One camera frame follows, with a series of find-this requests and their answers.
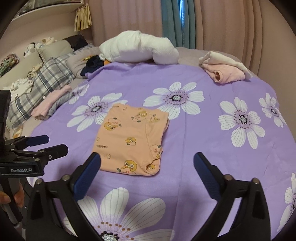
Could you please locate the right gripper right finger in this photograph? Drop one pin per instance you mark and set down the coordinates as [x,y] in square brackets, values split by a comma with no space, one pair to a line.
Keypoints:
[252,220]

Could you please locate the teal curtain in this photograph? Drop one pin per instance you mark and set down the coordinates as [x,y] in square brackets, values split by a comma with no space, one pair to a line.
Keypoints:
[179,22]

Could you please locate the grey plaid pillow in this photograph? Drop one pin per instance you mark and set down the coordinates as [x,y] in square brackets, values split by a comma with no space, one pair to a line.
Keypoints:
[53,75]

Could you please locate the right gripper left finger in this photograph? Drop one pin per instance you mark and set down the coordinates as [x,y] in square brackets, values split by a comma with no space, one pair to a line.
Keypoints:
[43,220]

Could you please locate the beige headboard cushion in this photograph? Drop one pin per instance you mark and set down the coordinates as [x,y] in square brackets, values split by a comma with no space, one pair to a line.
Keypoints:
[40,56]

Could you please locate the plush toys on headboard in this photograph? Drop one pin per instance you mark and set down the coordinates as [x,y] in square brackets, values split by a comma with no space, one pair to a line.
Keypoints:
[33,47]

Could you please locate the pink curtain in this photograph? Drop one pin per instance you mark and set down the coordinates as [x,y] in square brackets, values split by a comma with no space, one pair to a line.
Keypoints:
[259,33]

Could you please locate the yellow tassel hanging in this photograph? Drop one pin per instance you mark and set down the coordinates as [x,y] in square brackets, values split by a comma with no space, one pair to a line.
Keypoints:
[82,18]

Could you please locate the dark navy garment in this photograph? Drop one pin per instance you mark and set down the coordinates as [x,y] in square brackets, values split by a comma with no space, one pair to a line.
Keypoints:
[92,65]

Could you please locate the beige and pink folded clothes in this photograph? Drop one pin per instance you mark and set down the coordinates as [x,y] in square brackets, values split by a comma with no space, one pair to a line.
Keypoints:
[223,69]

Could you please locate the purple floral bed sheet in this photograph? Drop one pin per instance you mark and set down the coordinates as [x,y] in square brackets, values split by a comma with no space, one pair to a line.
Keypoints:
[237,126]

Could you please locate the white fluffy blanket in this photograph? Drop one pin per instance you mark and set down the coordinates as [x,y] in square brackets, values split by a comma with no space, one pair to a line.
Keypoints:
[135,46]

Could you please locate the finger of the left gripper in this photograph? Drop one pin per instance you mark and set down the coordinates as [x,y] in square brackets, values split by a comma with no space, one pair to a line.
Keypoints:
[23,142]
[47,154]

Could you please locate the pink and grey folded clothes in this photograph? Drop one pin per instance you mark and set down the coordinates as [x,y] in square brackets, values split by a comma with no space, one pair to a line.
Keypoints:
[52,102]

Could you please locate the orange cartoon print shirt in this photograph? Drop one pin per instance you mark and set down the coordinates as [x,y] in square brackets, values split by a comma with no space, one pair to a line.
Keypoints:
[129,140]

